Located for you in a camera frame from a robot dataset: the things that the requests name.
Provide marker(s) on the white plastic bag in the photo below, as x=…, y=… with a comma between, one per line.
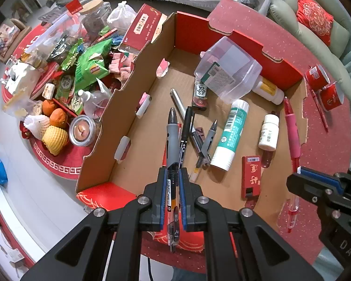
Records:
x=121, y=16

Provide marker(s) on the fruit in yellow foam net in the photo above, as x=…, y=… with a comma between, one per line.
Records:
x=55, y=137

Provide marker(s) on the small white bottle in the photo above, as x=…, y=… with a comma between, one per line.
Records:
x=269, y=131

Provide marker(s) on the red card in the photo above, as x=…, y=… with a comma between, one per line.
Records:
x=74, y=5

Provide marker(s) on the small jar of nuts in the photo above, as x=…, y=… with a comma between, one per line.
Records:
x=84, y=128

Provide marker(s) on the silver pen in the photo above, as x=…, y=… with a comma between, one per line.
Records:
x=177, y=99

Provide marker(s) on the pink grip pen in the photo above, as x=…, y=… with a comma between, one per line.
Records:
x=292, y=134

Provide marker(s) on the green white glue stick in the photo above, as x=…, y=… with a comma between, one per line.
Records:
x=231, y=128

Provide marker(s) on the grey-green sofa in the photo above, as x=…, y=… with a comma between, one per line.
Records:
x=310, y=44

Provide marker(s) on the pink snack packets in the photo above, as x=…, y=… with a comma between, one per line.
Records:
x=121, y=64

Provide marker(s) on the orange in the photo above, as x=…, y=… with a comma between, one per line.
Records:
x=49, y=106
x=58, y=118

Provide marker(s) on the round red patterned tray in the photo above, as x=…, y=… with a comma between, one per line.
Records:
x=61, y=168

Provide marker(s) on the red gift carton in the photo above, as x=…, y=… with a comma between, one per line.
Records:
x=144, y=29

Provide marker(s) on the armchair with cushions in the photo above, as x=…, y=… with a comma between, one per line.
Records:
x=4, y=39

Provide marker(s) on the black marker pen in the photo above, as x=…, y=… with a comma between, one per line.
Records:
x=187, y=134

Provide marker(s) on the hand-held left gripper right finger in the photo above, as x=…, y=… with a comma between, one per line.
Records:
x=183, y=199

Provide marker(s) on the red patterned cushion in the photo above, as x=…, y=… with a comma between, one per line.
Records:
x=314, y=16

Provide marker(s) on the red paper cup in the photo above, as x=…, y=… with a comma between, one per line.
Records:
x=317, y=77
x=332, y=96

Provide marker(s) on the clear plastic container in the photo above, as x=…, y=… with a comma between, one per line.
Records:
x=231, y=64

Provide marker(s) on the dark red emblem pack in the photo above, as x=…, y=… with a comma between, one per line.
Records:
x=200, y=96

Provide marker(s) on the clear spray bottle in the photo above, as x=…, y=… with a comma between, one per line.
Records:
x=93, y=99

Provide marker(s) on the white crumpled paper bag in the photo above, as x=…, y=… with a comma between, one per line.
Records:
x=19, y=76

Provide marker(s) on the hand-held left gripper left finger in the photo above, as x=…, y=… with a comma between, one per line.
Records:
x=163, y=199

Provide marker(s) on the green chip bag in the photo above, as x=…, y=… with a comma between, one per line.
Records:
x=92, y=64

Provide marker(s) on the white bottle yellow label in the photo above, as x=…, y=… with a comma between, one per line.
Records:
x=269, y=89

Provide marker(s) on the red cardboard box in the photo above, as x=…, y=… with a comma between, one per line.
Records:
x=146, y=152

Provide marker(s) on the glass jar wooden lid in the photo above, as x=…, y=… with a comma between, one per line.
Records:
x=95, y=14

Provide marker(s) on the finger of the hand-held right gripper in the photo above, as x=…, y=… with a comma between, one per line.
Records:
x=304, y=187
x=318, y=175

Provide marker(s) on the fruit in white foam net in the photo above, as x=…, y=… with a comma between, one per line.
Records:
x=36, y=124

